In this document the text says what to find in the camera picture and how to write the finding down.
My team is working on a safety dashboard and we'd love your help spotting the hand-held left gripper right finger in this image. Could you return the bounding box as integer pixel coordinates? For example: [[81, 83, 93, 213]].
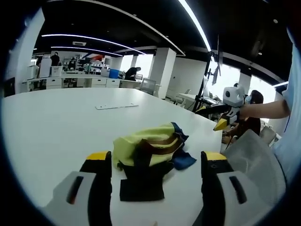
[[194, 151, 273, 226]]

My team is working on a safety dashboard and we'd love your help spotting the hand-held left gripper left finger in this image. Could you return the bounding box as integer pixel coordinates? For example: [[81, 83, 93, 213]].
[[43, 150, 113, 226]]

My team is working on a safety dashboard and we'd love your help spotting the black tripod stand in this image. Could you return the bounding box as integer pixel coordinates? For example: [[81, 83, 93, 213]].
[[191, 50, 214, 113]]

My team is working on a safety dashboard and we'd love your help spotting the white desk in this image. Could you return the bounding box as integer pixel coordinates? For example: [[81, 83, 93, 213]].
[[175, 92, 201, 107]]

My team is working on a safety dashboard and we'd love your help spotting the person in light shirt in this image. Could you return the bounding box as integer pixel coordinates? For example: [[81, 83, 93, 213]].
[[272, 22, 301, 186]]

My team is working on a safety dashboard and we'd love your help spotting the white table cover plate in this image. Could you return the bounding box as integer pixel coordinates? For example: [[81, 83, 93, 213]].
[[95, 102, 140, 110]]

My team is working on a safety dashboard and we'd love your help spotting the long ceiling light strip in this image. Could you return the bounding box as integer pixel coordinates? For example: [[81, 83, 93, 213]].
[[178, 0, 213, 52], [41, 33, 147, 55]]

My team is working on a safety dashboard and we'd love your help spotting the white counter with drawers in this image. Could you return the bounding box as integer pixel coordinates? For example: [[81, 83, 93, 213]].
[[22, 73, 143, 92]]

